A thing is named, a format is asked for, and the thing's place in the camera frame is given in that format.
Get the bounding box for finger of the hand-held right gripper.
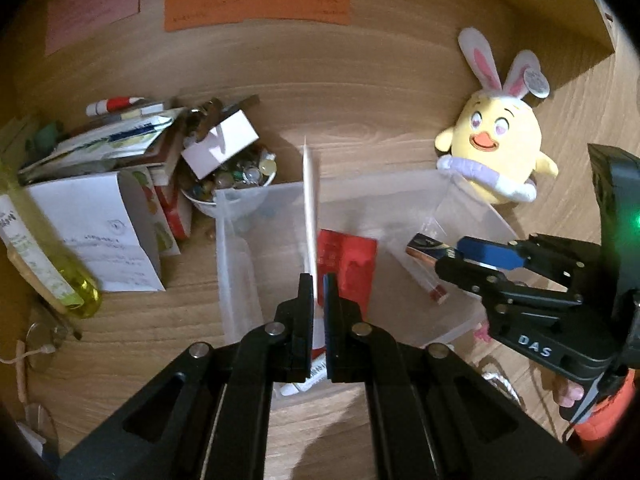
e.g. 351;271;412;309
457;233;603;292
433;256;585;312

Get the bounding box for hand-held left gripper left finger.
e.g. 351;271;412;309
59;273;315;480

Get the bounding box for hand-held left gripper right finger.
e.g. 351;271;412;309
323;273;582;480

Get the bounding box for clear plastic container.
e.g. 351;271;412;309
214;167;522;361

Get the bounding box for white toothbrush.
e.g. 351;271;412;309
277;135;331;397

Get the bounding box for person's right forearm orange sleeve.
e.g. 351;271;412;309
572;367;640;445

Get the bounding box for person's right hand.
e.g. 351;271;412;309
552;374;587;409

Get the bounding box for clear tube with red end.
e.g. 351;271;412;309
407;255;449;306

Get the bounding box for red packet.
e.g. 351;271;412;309
316;228;379;314

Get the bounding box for yellow chick plush bunny ears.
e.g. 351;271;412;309
433;27;560;206

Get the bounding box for white bowl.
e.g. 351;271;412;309
180;146;279;219

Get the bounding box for pile of glass beads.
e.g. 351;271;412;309
184;146;277;196

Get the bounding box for fruit printed box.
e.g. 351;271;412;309
131;165;182;257

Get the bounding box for small white box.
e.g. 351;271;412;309
180;108;260;180

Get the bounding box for brown hair clip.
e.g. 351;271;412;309
186;95;261;138

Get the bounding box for white folded paper card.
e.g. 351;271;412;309
24;170;166;294

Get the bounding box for white and blue packet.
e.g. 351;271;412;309
49;114;175;162

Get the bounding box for yellow-green bottle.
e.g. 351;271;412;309
0;159;104;319

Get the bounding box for clear round disc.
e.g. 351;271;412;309
25;321;69;374

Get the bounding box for red and white marker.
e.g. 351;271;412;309
85;95;146;117

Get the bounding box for orange paper note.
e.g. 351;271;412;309
163;0;354;33

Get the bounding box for green object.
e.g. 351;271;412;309
26;119;65;152

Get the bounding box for pink paper note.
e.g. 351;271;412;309
44;0;141;57

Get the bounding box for white braided rope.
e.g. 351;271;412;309
479;359;524;407

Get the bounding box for pink cord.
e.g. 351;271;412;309
0;339;56;405

